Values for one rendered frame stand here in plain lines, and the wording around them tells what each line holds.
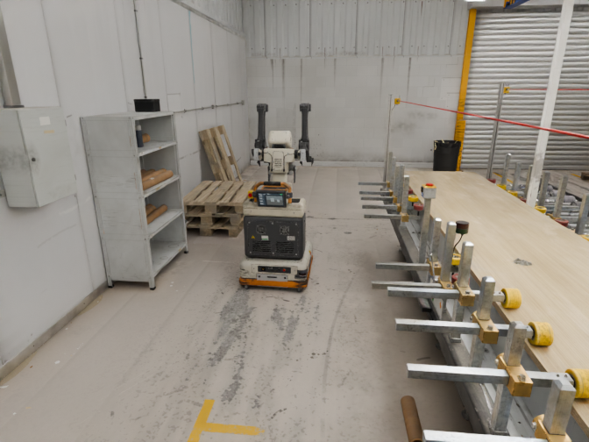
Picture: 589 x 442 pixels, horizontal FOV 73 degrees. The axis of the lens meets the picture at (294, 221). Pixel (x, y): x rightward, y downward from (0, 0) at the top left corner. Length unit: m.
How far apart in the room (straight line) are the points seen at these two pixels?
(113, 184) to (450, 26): 7.91
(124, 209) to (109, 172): 0.33
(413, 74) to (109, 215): 7.43
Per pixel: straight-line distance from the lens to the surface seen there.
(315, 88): 9.51
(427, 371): 1.32
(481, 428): 1.61
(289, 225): 3.49
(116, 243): 3.91
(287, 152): 3.70
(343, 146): 9.59
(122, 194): 3.72
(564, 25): 3.49
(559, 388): 1.17
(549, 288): 2.15
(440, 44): 9.78
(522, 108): 10.28
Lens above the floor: 1.76
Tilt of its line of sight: 18 degrees down
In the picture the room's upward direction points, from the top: straight up
